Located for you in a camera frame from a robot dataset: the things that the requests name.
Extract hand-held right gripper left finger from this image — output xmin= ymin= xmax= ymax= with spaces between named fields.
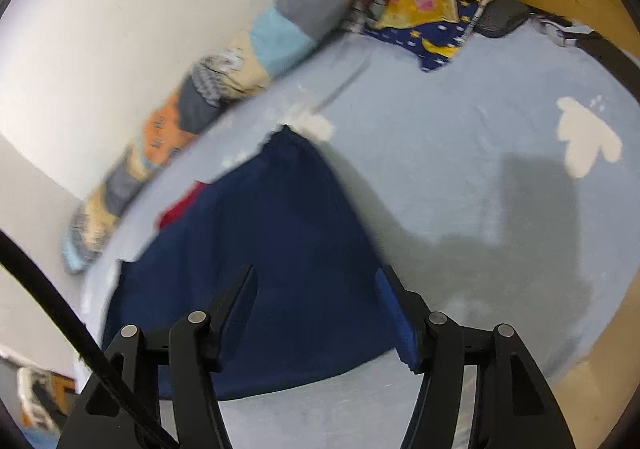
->
xmin=56 ymin=264 xmax=259 ymax=449

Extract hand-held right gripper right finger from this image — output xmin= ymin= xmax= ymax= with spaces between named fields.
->
xmin=374 ymin=266 xmax=577 ymax=449

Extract navy shirt with red collar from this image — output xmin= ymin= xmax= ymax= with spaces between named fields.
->
xmin=102 ymin=125 xmax=417 ymax=401

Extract wooden cabinet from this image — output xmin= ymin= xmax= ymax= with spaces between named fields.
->
xmin=15 ymin=363 xmax=77 ymax=431

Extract patchwork quilt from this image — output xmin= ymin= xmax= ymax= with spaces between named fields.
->
xmin=60 ymin=0 xmax=375 ymax=276

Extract navy yellow starred cloth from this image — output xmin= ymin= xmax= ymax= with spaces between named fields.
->
xmin=362 ymin=0 xmax=517 ymax=73

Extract white patterned cloth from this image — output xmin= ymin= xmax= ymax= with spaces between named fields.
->
xmin=536 ymin=13 xmax=597 ymax=48

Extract thick black cable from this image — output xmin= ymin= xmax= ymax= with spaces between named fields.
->
xmin=0 ymin=230 xmax=179 ymax=449

